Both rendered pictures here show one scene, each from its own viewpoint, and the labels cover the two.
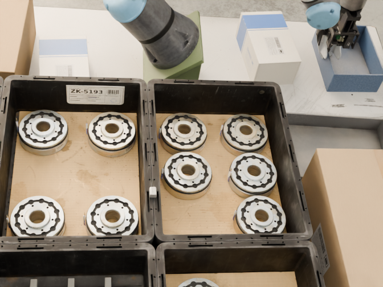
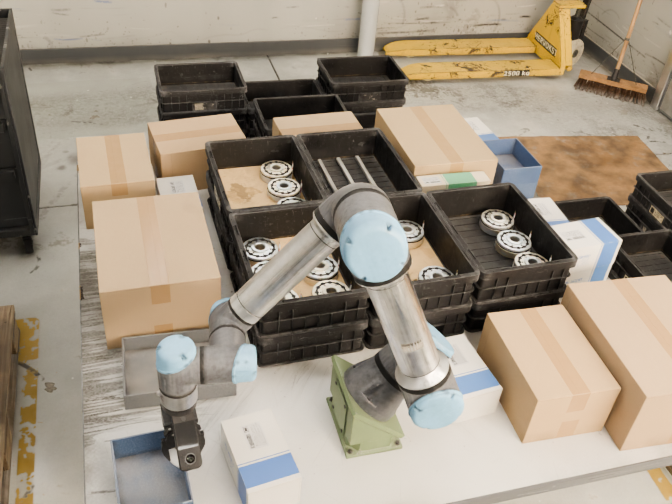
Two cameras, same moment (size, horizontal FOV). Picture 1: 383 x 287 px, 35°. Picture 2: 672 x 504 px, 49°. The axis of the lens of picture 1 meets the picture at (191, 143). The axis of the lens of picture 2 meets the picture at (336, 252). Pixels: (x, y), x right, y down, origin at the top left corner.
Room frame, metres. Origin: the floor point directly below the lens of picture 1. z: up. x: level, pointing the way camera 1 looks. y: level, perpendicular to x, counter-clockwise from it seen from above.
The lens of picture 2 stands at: (2.32, -0.15, 2.15)
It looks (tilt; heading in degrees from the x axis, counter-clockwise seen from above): 38 degrees down; 173
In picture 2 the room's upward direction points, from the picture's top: 6 degrees clockwise
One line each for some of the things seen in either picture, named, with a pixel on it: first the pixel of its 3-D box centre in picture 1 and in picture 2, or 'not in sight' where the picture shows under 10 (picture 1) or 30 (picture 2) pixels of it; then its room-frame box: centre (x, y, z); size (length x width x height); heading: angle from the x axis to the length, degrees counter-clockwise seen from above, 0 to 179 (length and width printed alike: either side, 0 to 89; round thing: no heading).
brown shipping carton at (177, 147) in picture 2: not in sight; (198, 152); (0.04, -0.40, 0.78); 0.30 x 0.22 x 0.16; 109
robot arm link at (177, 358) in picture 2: not in sight; (178, 365); (1.30, -0.32, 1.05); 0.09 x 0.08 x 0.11; 94
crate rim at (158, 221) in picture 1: (223, 156); (297, 252); (0.76, -0.07, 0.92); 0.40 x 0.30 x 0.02; 14
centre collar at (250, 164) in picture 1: (253, 171); not in sight; (0.78, -0.14, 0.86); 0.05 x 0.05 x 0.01
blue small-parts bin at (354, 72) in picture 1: (347, 57); (151, 478); (1.34, -0.38, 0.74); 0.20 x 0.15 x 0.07; 15
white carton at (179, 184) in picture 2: not in sight; (179, 204); (0.31, -0.44, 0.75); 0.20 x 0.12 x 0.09; 15
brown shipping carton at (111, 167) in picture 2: not in sight; (116, 179); (0.23, -0.65, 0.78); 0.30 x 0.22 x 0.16; 14
